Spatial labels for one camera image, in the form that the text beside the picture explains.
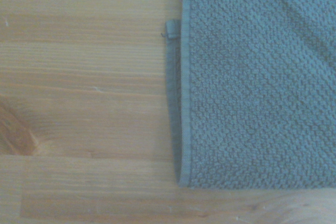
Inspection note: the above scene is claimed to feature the grey terry towel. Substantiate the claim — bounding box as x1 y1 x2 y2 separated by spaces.
164 0 336 190

